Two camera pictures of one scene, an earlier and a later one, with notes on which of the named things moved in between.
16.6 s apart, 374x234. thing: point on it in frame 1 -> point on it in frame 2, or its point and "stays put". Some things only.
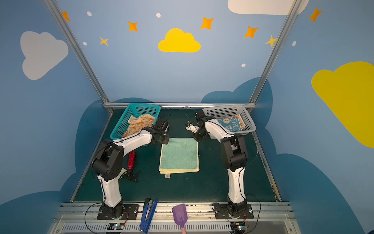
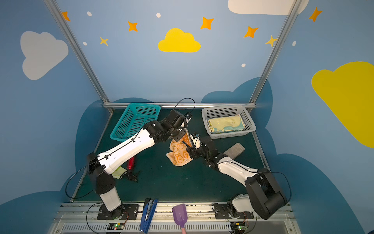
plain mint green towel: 180,155 -> 225,124
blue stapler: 149,206 stays put
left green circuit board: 116,226 stays put
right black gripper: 198,125 -> 194,150
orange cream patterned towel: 135,125 -> 179,155
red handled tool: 131,160 stays put
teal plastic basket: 139,109 stays put
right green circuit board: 237,226 stays put
